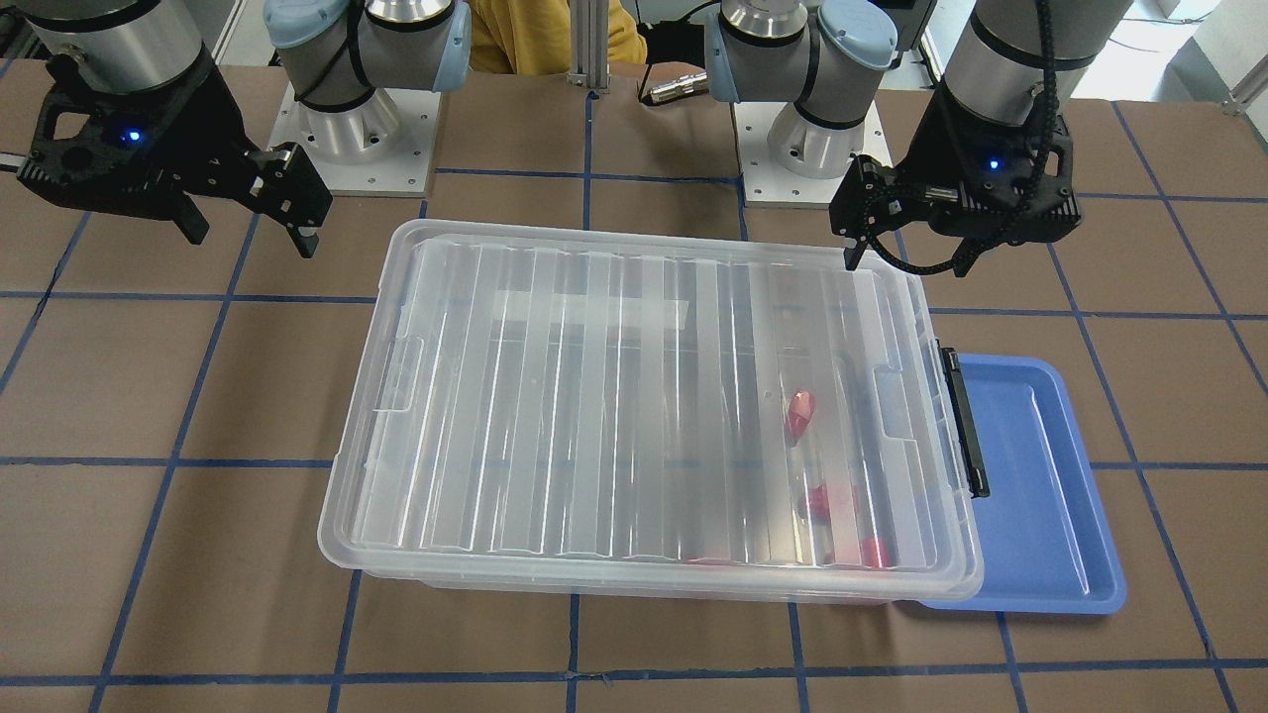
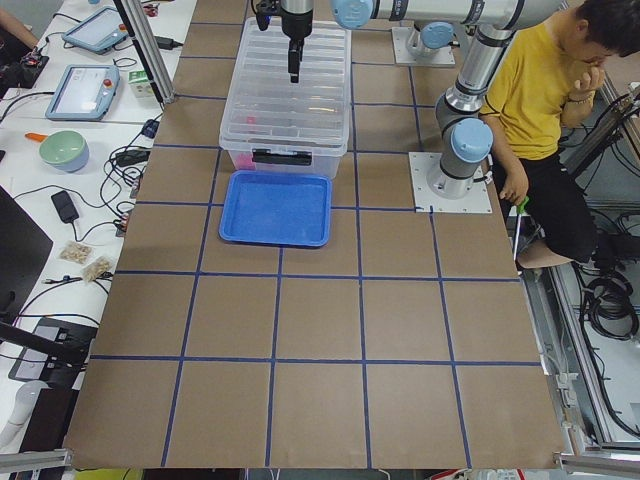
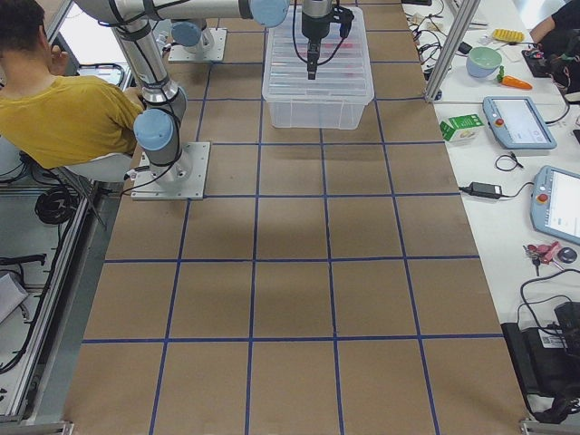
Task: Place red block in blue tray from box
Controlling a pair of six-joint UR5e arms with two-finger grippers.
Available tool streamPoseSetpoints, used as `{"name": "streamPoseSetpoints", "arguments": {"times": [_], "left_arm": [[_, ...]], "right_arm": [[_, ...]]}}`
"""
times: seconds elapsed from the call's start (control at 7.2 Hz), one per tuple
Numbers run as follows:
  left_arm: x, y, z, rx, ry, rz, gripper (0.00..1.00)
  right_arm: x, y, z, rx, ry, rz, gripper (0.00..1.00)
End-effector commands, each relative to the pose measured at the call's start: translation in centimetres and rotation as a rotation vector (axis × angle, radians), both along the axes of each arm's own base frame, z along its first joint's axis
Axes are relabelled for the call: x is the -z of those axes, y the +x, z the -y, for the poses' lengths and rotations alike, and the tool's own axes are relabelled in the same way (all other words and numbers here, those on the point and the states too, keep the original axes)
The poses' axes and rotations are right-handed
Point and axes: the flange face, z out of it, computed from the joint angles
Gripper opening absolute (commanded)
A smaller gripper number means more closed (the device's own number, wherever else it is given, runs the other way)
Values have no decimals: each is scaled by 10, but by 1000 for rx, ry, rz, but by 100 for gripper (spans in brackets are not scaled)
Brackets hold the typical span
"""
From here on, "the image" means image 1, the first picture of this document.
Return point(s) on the blue plastic tray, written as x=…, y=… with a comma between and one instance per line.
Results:
x=1043, y=529

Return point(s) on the red block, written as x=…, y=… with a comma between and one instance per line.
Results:
x=870, y=553
x=800, y=410
x=822, y=502

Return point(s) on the aluminium frame post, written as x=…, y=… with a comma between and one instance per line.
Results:
x=589, y=27

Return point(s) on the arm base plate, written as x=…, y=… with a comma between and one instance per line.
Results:
x=347, y=168
x=763, y=158

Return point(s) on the person in yellow shirt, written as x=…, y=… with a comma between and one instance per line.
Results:
x=534, y=38

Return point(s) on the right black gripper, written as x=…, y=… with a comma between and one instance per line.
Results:
x=210, y=131

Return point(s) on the clear plastic box lid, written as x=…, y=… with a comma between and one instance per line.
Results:
x=644, y=406

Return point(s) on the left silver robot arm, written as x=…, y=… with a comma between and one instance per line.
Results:
x=828, y=61

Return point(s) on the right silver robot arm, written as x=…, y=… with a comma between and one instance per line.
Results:
x=336, y=53

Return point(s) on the clear plastic storage box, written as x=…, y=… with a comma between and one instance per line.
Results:
x=654, y=584

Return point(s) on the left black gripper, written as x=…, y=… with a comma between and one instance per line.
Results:
x=929, y=158

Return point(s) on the black box latch handle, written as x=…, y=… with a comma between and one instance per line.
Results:
x=967, y=433

